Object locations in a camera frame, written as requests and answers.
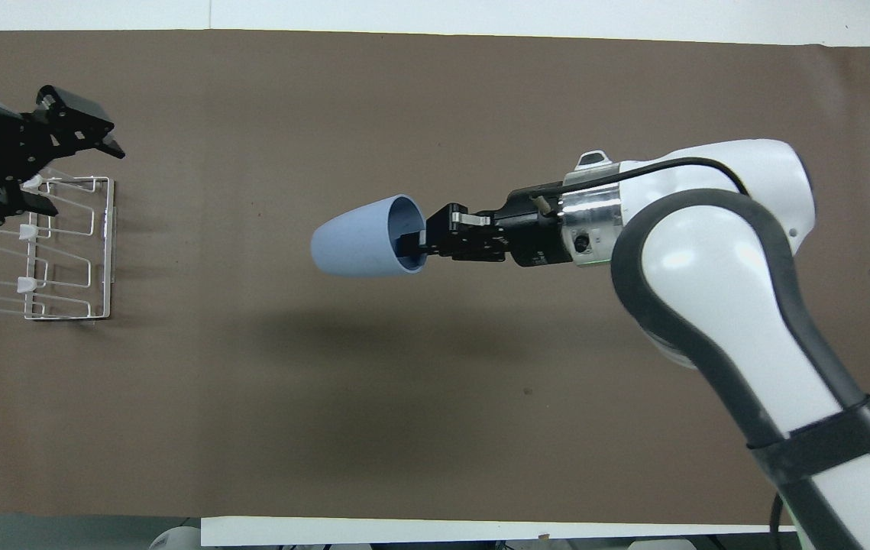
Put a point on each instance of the blue cup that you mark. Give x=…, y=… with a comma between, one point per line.
x=358, y=241

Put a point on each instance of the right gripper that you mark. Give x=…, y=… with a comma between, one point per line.
x=538, y=233

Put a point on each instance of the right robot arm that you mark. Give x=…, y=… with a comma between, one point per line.
x=717, y=260

